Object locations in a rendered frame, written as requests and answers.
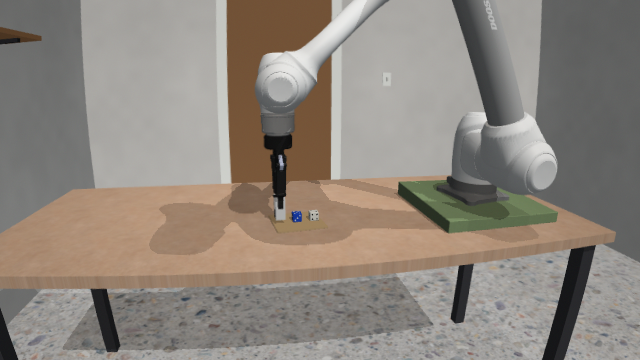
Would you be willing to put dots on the tan flat mat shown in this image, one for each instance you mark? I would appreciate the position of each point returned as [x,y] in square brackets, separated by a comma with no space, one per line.
[284,226]

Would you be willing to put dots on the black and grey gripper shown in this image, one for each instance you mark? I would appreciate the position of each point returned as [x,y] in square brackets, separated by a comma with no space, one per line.
[279,143]

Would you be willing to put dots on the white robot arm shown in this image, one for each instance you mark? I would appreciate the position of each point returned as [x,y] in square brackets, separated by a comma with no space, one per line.
[513,155]

